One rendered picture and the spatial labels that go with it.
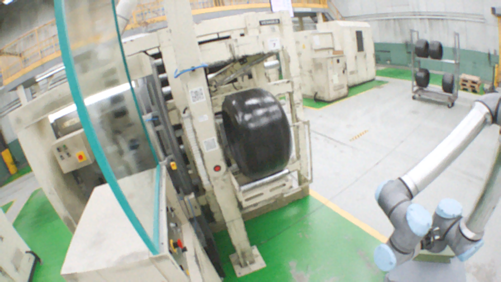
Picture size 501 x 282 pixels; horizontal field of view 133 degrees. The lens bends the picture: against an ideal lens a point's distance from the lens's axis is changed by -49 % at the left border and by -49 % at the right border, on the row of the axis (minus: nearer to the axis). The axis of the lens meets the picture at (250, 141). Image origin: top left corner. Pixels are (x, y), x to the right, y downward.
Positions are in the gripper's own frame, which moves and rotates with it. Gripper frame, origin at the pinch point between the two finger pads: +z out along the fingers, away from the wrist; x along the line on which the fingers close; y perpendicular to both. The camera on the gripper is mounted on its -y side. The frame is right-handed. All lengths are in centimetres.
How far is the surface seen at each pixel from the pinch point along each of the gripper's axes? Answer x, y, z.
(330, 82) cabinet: 319, -324, 246
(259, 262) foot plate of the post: -28, -140, -32
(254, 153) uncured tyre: 49, -54, -57
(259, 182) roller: 37, -79, -47
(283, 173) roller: 43, -77, -31
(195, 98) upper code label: 78, -52, -88
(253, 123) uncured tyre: 63, -48, -58
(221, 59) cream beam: 113, -60, -73
